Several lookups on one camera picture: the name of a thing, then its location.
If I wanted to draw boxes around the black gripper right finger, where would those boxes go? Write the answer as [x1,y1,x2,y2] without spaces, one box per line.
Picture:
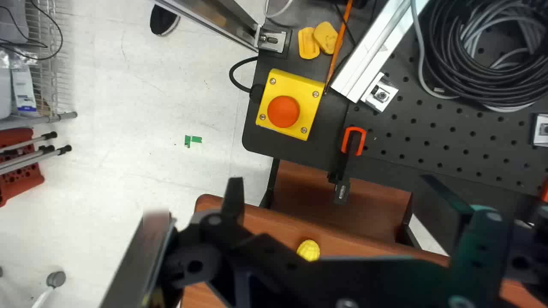
[419,173,510,308]

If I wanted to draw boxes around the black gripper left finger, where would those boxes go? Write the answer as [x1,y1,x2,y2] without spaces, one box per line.
[162,176,297,308]

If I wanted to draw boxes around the green tape mark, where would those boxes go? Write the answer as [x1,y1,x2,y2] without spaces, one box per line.
[183,133,203,150]

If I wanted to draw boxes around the yellow toy vegetable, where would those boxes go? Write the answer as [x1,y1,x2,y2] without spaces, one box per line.
[294,238,321,263]

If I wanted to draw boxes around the brown wooden table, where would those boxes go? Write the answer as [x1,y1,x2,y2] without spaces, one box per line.
[181,159,548,308]

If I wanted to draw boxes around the yellow emergency stop box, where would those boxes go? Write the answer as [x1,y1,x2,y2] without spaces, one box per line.
[253,67,325,142]

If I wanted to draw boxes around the small white tag block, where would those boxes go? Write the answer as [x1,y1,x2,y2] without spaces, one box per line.
[532,113,548,149]
[359,72,398,113]

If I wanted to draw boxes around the orange black bar clamp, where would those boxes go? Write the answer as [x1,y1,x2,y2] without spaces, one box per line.
[326,125,367,205]

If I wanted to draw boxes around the grey round floor disc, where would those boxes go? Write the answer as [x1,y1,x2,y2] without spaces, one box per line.
[44,269,68,289]

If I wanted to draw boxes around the grey metal beam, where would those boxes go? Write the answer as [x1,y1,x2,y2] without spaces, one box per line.
[152,0,287,55]

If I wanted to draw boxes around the metal rod with black tip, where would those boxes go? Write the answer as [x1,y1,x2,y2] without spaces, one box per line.
[0,144,73,174]
[0,130,59,152]

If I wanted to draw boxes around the black shoe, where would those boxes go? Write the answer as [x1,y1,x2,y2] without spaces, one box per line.
[148,3,183,38]

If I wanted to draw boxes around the red tool rack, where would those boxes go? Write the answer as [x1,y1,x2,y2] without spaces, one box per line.
[0,127,46,207]

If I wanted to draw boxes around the white box with blue label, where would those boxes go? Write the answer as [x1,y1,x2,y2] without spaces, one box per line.
[10,67,39,115]

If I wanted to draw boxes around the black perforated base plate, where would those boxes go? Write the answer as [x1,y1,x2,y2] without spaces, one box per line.
[241,0,548,198]

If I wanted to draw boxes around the black stop box cable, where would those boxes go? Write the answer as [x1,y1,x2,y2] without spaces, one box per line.
[227,55,261,94]

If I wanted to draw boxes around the black coiled cable bundle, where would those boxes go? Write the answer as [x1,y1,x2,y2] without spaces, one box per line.
[417,0,548,113]

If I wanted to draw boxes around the thin orange cable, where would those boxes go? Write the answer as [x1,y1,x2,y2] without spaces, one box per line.
[325,0,355,85]

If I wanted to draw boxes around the short aluminium extrusion rail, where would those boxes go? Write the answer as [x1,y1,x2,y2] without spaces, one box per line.
[330,0,431,104]

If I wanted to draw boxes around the white wire shelf rack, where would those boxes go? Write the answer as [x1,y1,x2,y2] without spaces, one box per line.
[0,0,78,132]

